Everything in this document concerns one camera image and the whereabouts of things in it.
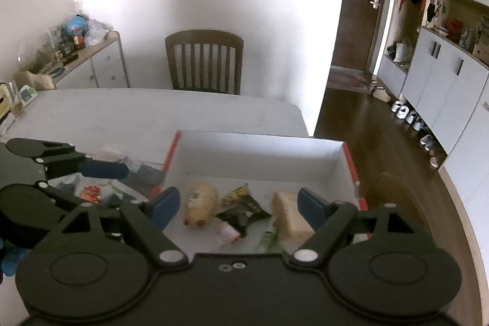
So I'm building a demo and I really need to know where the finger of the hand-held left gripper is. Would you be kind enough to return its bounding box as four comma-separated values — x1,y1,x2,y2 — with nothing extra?
36,181,149,217
38,144,131,181

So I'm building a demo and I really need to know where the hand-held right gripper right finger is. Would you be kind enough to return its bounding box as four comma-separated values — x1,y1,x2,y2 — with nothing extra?
290,187,421,267

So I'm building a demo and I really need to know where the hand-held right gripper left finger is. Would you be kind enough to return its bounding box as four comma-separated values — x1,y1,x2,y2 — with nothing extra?
57,186,189,267

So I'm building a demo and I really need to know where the bread loaf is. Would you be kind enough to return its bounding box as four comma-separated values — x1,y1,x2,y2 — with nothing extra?
271,190,316,241

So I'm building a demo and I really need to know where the green white tube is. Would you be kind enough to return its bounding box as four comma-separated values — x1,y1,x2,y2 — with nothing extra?
255,230,278,255

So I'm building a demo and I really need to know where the dark snack packet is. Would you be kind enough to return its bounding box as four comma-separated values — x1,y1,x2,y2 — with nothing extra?
214,195,273,237

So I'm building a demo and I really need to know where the red white sachet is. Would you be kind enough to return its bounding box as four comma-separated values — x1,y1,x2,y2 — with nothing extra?
215,224,242,245

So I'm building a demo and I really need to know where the yellow green snack packet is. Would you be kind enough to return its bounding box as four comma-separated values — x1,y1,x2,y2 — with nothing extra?
222,186,251,205

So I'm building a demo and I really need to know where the red cardboard box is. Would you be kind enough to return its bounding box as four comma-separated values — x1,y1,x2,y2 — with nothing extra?
153,130,370,258

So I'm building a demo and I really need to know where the person's left hand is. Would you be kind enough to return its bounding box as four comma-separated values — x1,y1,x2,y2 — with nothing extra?
0,239,32,285

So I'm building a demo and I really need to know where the crumpled white plastic bag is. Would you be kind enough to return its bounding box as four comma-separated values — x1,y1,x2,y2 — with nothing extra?
92,146,143,172

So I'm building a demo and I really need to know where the orange snack packet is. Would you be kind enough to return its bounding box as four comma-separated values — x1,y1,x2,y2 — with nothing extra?
75,185,103,203

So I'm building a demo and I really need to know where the grey white packet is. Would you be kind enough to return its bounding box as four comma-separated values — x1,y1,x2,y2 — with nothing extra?
125,161,166,197

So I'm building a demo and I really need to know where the low wooden side cabinet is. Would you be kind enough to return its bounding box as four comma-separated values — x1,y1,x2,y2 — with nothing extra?
14,30,131,90

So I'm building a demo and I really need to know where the small white green box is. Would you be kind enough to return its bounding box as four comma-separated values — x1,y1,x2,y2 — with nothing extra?
19,84,39,104

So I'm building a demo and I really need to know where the patterned door rug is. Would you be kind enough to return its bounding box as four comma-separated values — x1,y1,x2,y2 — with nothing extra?
326,68,377,93

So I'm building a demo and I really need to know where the clear plastic bag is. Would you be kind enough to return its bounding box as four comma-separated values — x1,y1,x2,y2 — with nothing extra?
85,20,110,46

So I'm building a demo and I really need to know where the row of shoes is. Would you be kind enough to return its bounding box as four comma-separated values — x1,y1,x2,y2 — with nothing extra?
390,99,447,169

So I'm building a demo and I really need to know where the blue globe toy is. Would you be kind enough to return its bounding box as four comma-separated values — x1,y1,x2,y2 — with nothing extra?
63,14,90,38

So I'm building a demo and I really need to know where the brown slatted wooden chair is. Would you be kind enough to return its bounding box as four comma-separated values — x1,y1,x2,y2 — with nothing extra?
164,30,245,96

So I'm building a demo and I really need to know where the white storage cabinet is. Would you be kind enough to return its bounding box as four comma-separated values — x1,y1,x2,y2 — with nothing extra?
376,0,489,178

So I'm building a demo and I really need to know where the brown entrance door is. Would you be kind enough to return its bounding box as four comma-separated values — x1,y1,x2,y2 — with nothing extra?
329,0,393,71

